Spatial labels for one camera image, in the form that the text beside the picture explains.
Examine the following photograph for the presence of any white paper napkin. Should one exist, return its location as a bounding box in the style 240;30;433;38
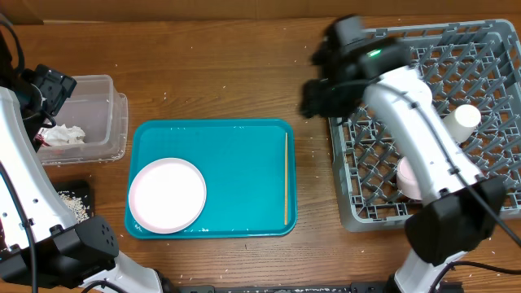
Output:
41;125;85;147

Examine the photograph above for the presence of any white upside-down bowl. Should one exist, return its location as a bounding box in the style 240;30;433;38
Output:
418;81;433;107

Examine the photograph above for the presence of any small white round plate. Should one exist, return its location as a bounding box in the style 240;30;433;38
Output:
396;157;422;200

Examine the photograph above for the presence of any white rice pile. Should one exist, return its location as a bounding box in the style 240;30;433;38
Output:
58;190;90;223

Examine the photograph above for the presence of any white upside-down cup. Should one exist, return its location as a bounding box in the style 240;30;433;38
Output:
443;104;481;143

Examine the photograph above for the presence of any large pink round plate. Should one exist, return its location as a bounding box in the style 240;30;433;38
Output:
128;158;207;234

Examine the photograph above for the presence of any red snack wrapper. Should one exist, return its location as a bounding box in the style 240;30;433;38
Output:
35;134;49;147

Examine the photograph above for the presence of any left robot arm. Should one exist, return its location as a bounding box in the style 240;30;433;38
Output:
1;42;176;292

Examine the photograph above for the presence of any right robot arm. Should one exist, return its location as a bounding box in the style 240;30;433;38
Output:
300;15;506;292

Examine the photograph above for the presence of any clear plastic waste bin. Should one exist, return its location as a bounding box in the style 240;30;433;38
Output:
37;75;129;165

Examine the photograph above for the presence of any black rectangular waste tray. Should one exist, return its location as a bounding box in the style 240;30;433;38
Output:
53;180;94;218

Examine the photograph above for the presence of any right wooden chopstick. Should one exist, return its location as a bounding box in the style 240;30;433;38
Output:
284;133;289;225

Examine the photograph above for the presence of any teal plastic serving tray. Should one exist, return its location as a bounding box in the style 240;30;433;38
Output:
125;118;298;240

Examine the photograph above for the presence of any grey plastic dish rack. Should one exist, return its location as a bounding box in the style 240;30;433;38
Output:
329;20;520;232

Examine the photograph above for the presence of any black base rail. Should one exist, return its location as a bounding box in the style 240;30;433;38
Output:
179;282;386;293

